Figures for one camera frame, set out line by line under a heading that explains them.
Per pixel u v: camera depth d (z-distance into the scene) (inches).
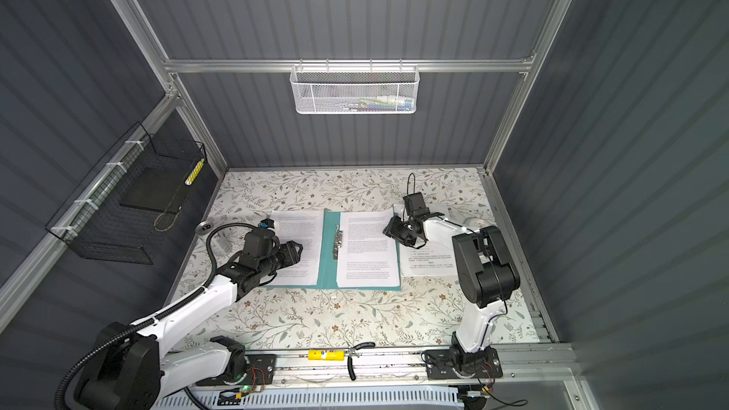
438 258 37.0
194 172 32.2
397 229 34.3
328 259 37.2
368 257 37.4
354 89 48.8
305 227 40.9
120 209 28.3
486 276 19.4
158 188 30.0
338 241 37.9
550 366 29.1
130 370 15.9
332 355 29.1
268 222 30.9
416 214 30.9
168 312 18.5
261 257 26.3
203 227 34.0
